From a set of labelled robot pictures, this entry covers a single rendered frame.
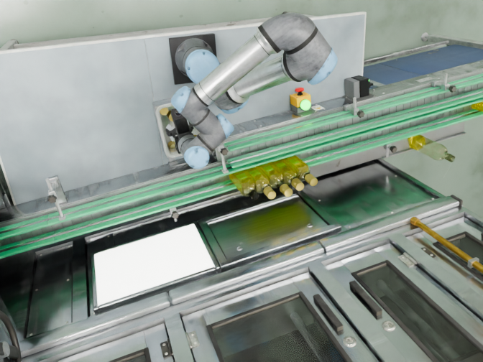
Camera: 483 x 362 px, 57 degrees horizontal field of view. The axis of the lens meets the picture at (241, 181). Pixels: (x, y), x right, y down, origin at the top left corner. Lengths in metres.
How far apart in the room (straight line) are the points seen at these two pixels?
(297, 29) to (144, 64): 0.71
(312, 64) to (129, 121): 0.82
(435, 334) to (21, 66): 1.60
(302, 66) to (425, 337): 0.84
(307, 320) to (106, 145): 1.05
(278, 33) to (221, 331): 0.89
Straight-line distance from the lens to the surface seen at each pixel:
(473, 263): 1.56
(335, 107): 2.01
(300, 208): 1.80
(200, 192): 1.85
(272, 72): 1.48
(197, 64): 1.61
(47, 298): 1.76
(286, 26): 1.34
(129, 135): 1.88
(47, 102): 1.84
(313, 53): 1.36
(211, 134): 1.44
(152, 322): 1.47
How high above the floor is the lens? 2.53
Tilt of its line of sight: 59 degrees down
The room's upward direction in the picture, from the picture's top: 141 degrees clockwise
